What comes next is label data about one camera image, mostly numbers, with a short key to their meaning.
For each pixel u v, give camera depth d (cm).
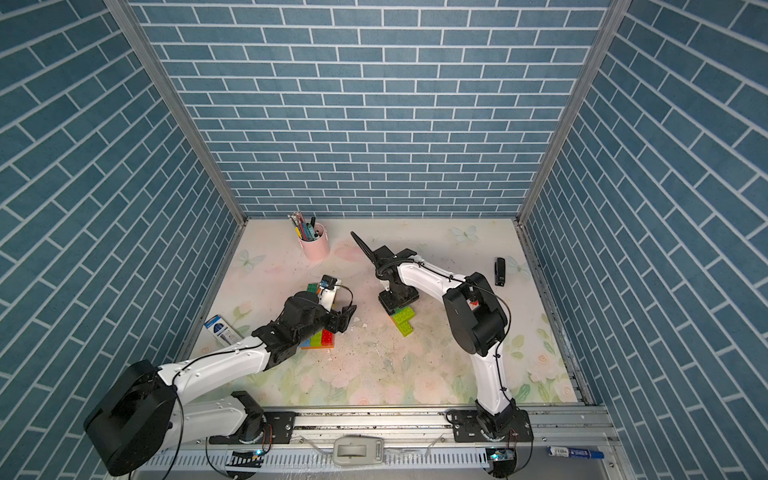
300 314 63
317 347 86
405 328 90
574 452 69
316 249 104
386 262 67
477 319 53
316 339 85
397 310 85
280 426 74
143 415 41
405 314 91
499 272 104
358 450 69
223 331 89
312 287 97
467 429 73
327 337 86
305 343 68
